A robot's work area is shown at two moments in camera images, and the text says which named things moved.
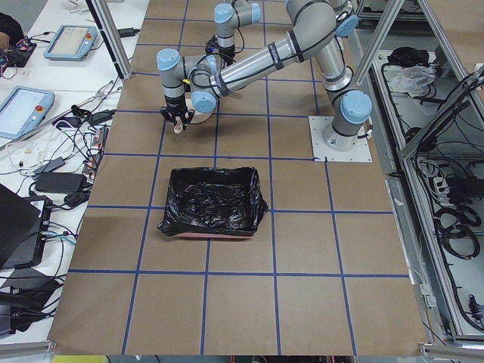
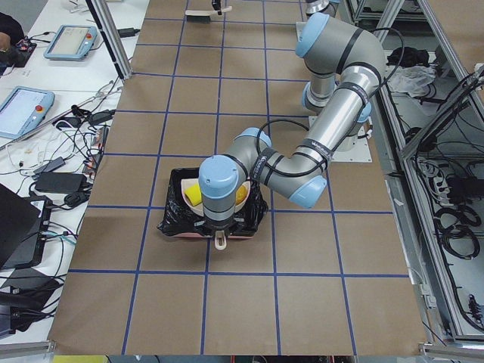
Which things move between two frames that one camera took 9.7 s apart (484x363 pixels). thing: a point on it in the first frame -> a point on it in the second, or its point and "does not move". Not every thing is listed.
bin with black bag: x=213 y=203 does not move
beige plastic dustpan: x=178 y=126 -> x=221 y=237
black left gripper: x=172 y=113 -> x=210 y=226
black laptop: x=23 y=227 does not move
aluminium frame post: x=100 y=10 does not move
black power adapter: x=128 y=32 does not move
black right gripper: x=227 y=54 -> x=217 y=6
